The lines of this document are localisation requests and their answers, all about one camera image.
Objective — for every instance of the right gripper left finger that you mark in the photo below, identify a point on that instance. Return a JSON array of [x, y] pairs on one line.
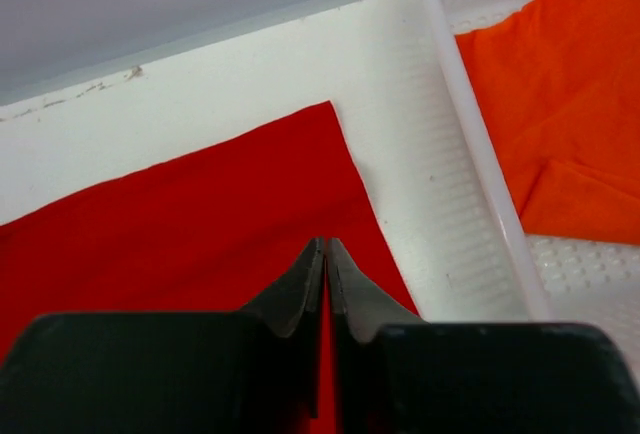
[[250, 370]]

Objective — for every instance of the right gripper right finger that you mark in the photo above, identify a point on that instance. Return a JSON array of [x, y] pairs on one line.
[[397, 373]]

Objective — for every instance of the red t shirt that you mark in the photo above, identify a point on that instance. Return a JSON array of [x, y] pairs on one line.
[[207, 231]]

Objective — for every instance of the white plastic basket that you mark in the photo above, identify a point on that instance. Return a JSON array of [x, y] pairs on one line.
[[504, 273]]

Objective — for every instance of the orange t shirt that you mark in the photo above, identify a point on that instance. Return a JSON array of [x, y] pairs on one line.
[[557, 84]]

